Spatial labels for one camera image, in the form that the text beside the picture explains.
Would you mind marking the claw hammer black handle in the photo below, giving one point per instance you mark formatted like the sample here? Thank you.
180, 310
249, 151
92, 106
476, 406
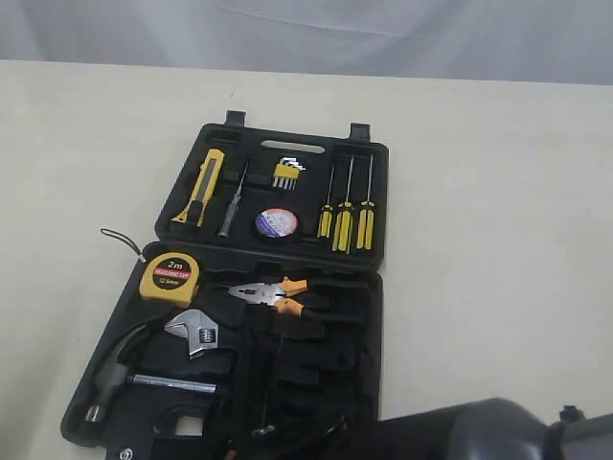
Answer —
113, 375

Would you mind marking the white backdrop curtain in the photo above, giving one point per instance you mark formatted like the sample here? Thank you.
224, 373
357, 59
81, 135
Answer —
544, 41

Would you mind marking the black plastic tool case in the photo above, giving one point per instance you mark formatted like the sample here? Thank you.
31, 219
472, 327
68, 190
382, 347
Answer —
250, 328

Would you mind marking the orange black pliers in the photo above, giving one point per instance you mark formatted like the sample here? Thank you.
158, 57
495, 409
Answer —
297, 298

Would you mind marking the yellow utility knife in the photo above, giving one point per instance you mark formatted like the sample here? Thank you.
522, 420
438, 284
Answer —
203, 189

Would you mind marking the yellow hex key set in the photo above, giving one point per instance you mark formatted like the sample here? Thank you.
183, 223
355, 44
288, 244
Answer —
286, 173

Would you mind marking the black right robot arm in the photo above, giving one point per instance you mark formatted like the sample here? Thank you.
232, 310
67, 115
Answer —
489, 429

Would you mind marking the yellow tape measure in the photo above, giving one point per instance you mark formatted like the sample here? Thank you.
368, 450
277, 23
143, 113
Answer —
170, 277

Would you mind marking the yellow black screwdriver left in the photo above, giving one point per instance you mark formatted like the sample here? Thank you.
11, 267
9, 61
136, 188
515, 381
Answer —
325, 217

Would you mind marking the silver adjustable wrench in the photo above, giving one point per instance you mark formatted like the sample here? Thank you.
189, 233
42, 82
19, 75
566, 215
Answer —
290, 360

